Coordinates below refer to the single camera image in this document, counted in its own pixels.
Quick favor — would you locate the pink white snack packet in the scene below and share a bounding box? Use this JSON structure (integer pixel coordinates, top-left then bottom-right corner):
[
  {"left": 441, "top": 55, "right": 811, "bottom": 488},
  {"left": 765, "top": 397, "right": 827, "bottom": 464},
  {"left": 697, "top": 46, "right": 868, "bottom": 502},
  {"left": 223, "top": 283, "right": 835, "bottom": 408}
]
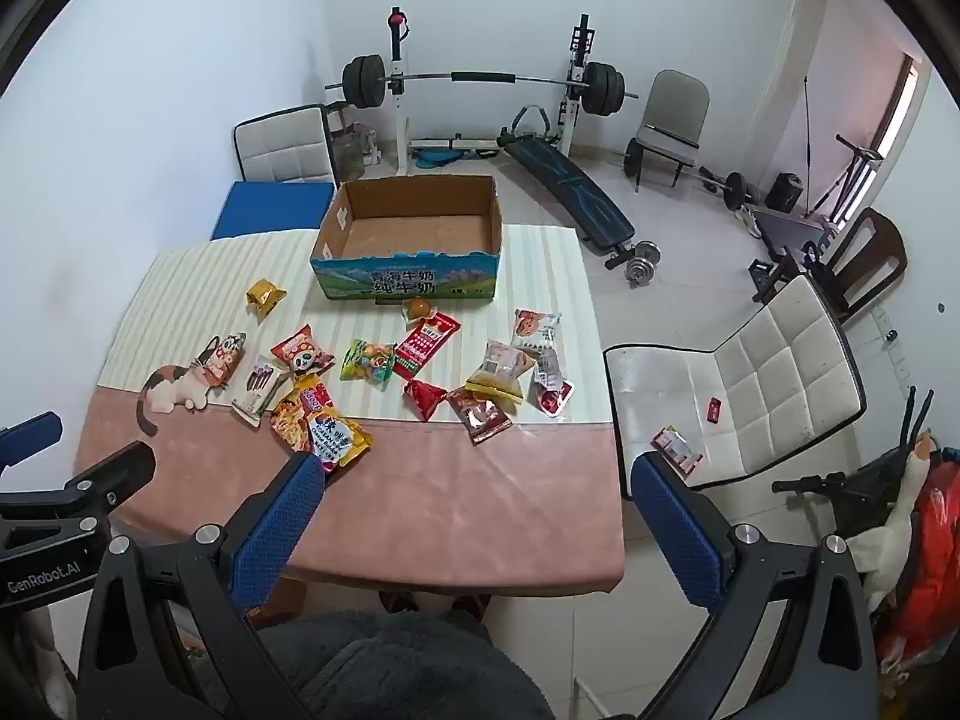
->
[{"left": 651, "top": 427, "right": 704, "bottom": 475}]

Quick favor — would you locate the black speaker box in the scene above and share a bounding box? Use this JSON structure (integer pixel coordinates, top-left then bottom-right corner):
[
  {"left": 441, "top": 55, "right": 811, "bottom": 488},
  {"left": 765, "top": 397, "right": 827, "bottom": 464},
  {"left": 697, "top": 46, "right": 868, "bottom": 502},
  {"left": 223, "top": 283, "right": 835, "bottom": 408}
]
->
[{"left": 765, "top": 172, "right": 804, "bottom": 212}]

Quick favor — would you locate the long red crown snack packet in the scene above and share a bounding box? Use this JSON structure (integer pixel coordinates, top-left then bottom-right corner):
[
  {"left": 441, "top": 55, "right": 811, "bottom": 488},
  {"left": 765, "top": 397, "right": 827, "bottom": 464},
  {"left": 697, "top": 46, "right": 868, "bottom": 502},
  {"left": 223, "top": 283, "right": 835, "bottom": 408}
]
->
[{"left": 391, "top": 312, "right": 461, "bottom": 381}]

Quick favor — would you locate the brown wooden chair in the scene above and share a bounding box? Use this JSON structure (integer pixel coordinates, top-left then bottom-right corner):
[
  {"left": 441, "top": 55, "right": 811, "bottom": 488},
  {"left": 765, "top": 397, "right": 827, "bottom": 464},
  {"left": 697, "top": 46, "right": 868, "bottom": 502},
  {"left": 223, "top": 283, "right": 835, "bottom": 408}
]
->
[{"left": 806, "top": 208, "right": 908, "bottom": 325}]

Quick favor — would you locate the black barbell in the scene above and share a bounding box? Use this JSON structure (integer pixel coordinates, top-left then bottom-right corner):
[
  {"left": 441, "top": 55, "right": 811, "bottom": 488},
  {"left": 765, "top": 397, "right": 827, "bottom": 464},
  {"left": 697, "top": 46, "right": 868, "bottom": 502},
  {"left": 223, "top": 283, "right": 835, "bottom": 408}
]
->
[{"left": 326, "top": 55, "right": 640, "bottom": 118}]

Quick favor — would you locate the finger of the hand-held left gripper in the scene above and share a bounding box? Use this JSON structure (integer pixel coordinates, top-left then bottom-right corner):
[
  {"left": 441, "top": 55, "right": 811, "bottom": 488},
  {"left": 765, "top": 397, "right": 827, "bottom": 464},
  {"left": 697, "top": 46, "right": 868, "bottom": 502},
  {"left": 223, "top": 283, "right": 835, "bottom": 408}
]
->
[
  {"left": 0, "top": 441, "right": 157, "bottom": 541},
  {"left": 0, "top": 411, "right": 64, "bottom": 460}
]

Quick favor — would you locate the small floor barbell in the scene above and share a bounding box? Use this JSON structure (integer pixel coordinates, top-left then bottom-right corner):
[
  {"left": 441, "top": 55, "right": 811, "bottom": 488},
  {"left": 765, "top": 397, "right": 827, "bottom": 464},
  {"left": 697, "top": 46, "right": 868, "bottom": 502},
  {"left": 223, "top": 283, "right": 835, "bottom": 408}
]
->
[{"left": 679, "top": 163, "right": 752, "bottom": 211}]

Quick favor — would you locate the white goose plush toy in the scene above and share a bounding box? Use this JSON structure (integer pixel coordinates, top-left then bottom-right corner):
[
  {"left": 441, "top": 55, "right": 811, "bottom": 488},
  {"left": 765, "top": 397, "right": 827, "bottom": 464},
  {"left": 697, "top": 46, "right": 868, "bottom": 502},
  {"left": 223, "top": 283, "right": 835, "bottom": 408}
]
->
[{"left": 847, "top": 439, "right": 935, "bottom": 616}]

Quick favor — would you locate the orange cat print snack packet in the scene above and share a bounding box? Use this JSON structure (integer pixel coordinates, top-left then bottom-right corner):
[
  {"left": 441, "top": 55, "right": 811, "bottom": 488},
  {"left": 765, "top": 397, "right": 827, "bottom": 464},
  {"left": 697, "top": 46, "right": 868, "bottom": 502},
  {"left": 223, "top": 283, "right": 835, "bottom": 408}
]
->
[{"left": 196, "top": 333, "right": 248, "bottom": 391}]

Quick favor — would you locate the chrome dumbbell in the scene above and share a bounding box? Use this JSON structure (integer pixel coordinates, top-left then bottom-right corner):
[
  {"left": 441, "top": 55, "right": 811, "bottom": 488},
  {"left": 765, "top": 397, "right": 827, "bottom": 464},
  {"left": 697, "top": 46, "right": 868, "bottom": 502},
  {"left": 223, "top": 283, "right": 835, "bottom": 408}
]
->
[{"left": 624, "top": 241, "right": 662, "bottom": 287}]

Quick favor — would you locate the brown red snack packet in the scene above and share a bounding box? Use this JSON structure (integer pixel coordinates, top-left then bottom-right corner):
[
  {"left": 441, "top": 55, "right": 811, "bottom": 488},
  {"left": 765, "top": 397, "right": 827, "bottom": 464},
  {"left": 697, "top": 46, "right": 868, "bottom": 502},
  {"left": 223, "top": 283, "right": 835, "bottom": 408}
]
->
[{"left": 447, "top": 388, "right": 513, "bottom": 446}]

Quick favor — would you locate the striped cat print tablecloth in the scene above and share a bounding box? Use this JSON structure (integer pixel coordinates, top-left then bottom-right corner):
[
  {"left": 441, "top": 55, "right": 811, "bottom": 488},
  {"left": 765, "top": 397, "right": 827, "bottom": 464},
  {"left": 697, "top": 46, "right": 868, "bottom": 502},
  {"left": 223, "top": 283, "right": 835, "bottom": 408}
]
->
[{"left": 75, "top": 223, "right": 628, "bottom": 595}]

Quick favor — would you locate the red bag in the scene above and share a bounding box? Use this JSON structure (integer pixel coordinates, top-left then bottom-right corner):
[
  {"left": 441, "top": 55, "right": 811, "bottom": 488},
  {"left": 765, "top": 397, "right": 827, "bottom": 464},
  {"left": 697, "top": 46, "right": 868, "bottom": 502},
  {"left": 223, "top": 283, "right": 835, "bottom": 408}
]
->
[{"left": 877, "top": 450, "right": 960, "bottom": 665}]

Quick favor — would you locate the orange yellow noodle packet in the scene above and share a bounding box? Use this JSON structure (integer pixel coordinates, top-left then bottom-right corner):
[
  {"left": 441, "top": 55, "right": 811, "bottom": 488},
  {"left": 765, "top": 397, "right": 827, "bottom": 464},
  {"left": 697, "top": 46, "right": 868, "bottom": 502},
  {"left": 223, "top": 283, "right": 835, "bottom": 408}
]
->
[{"left": 271, "top": 375, "right": 374, "bottom": 475}]

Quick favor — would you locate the beige yellow snack packet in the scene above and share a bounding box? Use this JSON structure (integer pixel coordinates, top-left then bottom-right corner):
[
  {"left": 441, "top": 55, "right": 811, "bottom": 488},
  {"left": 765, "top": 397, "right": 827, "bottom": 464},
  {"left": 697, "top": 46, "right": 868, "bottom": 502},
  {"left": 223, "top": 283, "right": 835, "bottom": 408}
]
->
[{"left": 465, "top": 340, "right": 535, "bottom": 408}]

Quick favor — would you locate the white padded chair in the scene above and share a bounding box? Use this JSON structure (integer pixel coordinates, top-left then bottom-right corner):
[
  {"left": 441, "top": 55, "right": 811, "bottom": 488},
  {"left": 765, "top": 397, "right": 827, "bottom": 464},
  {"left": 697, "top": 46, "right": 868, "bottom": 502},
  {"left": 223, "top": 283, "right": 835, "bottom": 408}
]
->
[
  {"left": 604, "top": 274, "right": 869, "bottom": 501},
  {"left": 232, "top": 105, "right": 336, "bottom": 185}
]

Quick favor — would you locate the green colourful candy packet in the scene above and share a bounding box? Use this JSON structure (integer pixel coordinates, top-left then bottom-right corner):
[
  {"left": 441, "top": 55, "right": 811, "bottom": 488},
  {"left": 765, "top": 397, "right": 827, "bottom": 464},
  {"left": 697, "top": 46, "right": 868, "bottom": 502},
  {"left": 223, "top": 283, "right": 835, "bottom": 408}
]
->
[{"left": 340, "top": 339, "right": 396, "bottom": 389}]

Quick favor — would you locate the printed cardboard box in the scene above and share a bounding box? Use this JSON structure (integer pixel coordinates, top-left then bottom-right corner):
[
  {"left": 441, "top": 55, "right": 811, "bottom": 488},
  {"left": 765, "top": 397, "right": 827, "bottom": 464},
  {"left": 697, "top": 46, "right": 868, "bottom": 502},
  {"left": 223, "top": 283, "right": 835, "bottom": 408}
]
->
[{"left": 310, "top": 175, "right": 503, "bottom": 306}]

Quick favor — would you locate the small red triangular packet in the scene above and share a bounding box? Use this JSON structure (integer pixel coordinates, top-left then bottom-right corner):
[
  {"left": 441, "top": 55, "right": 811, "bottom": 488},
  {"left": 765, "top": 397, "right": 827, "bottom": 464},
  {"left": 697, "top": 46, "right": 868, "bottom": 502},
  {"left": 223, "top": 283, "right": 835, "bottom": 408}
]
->
[{"left": 403, "top": 379, "right": 449, "bottom": 422}]

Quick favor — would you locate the white chocolate stick packet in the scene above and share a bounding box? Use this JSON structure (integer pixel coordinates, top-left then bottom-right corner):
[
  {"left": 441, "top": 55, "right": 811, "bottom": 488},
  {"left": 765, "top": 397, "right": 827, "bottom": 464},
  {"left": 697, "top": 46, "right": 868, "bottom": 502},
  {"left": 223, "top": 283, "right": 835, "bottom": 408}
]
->
[{"left": 231, "top": 362, "right": 290, "bottom": 428}]

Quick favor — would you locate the exercise machine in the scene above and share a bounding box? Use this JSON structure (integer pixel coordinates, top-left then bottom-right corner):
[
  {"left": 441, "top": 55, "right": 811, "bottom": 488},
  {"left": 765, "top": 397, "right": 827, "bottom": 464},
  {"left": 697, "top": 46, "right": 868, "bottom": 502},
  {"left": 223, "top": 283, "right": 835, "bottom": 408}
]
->
[{"left": 752, "top": 133, "right": 887, "bottom": 265}]

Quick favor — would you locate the red white snack packet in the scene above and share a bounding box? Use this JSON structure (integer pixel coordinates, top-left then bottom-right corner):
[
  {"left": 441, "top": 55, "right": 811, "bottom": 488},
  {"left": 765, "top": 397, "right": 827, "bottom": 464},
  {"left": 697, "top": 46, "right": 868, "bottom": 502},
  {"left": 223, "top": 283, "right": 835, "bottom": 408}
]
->
[{"left": 536, "top": 380, "right": 576, "bottom": 417}]

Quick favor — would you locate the black sit-up bench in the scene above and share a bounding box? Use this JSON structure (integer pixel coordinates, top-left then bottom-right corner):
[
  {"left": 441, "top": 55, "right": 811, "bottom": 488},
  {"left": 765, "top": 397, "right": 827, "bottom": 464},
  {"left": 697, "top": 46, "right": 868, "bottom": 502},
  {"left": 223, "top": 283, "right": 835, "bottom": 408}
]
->
[{"left": 496, "top": 105, "right": 637, "bottom": 271}]

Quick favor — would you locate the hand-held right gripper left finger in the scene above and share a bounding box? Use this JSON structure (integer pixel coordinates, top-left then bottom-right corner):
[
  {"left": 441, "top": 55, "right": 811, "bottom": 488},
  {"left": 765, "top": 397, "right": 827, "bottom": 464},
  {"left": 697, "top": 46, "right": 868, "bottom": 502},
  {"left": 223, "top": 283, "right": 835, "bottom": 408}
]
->
[{"left": 75, "top": 451, "right": 327, "bottom": 720}]

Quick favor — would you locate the white squat rack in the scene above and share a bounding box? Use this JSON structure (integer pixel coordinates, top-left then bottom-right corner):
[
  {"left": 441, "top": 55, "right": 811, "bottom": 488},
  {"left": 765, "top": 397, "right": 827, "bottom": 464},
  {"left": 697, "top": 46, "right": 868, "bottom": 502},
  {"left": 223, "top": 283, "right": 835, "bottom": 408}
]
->
[{"left": 386, "top": 7, "right": 595, "bottom": 175}]

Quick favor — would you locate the gold snack packet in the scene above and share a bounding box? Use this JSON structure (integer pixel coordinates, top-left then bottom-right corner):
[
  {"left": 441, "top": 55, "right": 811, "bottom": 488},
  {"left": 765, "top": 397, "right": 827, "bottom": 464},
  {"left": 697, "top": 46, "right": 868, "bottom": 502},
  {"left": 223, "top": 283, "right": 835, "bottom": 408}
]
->
[{"left": 245, "top": 279, "right": 290, "bottom": 314}]

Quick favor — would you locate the white meat print packet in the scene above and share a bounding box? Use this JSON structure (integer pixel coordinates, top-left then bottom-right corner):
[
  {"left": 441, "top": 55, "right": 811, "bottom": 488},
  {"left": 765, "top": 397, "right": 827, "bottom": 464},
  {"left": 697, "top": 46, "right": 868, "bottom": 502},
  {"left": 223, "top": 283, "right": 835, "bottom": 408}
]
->
[{"left": 512, "top": 309, "right": 562, "bottom": 352}]

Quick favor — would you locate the black scooter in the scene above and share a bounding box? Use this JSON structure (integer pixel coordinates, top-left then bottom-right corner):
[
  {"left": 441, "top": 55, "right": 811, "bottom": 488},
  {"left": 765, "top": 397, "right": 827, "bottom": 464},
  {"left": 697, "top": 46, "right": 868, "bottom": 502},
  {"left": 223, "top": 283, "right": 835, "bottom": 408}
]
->
[{"left": 772, "top": 386, "right": 938, "bottom": 533}]

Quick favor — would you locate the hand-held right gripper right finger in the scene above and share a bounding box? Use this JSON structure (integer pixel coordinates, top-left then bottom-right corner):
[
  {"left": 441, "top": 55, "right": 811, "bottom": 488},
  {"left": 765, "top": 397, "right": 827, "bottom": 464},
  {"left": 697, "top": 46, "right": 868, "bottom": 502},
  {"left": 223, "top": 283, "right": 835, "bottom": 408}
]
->
[{"left": 630, "top": 452, "right": 880, "bottom": 720}]

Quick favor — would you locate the red panda print snack packet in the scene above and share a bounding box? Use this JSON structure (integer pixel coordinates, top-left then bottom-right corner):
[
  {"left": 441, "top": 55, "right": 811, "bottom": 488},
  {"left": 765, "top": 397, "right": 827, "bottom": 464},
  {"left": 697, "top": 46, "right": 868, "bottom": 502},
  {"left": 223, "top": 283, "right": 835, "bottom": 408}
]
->
[{"left": 270, "top": 324, "right": 336, "bottom": 383}]

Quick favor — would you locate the blue mat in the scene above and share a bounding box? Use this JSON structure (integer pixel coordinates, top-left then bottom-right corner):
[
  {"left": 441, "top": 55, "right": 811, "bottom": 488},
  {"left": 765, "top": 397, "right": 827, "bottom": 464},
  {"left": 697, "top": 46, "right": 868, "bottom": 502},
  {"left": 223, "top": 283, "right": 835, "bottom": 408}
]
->
[{"left": 210, "top": 180, "right": 336, "bottom": 241}]

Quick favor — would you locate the dark fluffy clothing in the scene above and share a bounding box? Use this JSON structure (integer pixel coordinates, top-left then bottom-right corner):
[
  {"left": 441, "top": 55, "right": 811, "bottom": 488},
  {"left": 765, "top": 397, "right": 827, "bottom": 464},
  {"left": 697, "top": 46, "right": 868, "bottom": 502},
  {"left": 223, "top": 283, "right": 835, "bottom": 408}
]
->
[{"left": 259, "top": 610, "right": 557, "bottom": 720}]

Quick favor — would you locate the grey chair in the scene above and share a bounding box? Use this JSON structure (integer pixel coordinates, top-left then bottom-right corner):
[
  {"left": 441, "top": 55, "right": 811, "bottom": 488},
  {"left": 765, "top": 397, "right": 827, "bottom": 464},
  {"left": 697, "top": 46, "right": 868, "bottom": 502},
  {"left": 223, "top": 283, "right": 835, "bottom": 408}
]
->
[{"left": 622, "top": 70, "right": 711, "bottom": 192}]

